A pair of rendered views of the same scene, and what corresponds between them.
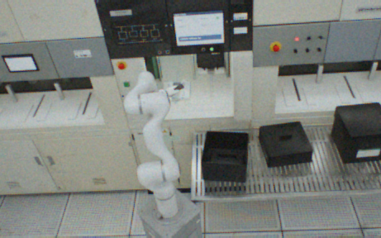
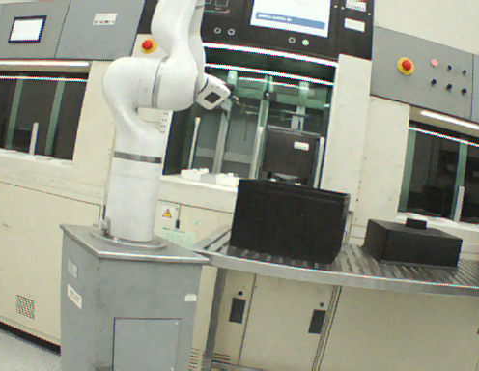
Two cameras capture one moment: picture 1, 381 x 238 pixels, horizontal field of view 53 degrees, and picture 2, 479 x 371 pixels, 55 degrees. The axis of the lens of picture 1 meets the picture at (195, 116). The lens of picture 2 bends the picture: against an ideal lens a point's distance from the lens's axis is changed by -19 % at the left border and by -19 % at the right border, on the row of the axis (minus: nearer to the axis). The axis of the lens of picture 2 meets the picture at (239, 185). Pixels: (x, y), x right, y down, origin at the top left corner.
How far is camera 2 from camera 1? 1.70 m
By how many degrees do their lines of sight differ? 39
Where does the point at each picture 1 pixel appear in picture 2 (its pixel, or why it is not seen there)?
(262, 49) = (385, 64)
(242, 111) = (341, 183)
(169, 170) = (178, 63)
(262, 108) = (376, 198)
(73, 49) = (97, 13)
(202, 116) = not seen: hidden behind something
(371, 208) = not seen: outside the picture
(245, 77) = (355, 100)
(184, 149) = not seen: hidden behind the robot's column
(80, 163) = (10, 249)
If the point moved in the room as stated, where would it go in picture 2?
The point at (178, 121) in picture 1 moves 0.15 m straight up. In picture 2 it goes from (201, 194) to (209, 150)
